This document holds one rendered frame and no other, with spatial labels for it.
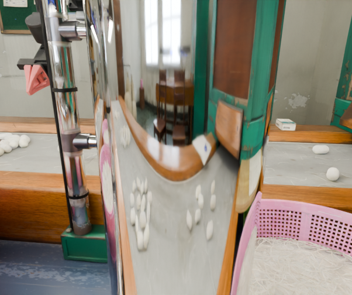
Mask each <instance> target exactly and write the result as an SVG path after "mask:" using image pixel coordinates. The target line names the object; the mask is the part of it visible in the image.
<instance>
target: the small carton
mask: <svg viewBox="0 0 352 295"><path fill-rule="evenodd" d="M275 125H276V126H277V127H279V128H280V130H282V131H295V128H296V123H294V122H293V121H291V120H290V119H277V120H276V124H275Z"/></svg>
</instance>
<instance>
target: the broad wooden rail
mask: <svg viewBox="0 0 352 295"><path fill-rule="evenodd" d="M80 128H81V133H91V134H93V135H95V125H94V119H88V118H80ZM0 132H9V133H42V134H57V130H56V122H55V118H46V117H21V116H0ZM268 141H269V142H294V143H327V144H344V145H352V133H351V132H348V131H346V130H344V129H342V128H339V127H337V126H334V125H296V128H295V131H282V130H280V128H279V127H277V126H276V125H275V124H271V126H270V135H269V140H268Z"/></svg>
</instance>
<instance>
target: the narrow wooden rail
mask: <svg viewBox="0 0 352 295"><path fill-rule="evenodd" d="M86 180H87V188H88V189H89V194H88V200H89V210H90V216H91V224H97V225H104V223H103V211H102V199H101V187H100V180H99V176H96V175H86ZM261 199H276V200H290V201H299V202H303V203H310V204H316V205H321V206H324V207H329V208H334V209H337V210H340V211H344V212H348V213H351V214H352V188H340V187H317V186H294V185H282V184H263V190H262V196H261ZM69 225H70V220H69V215H68V207H67V199H66V194H65V187H64V179H63V174H61V173H38V172H25V171H2V170H0V240H6V241H21V242H35V243H50V244H58V245H61V238H60V235H61V234H62V233H63V232H64V230H65V229H66V228H67V227H68V226H69Z"/></svg>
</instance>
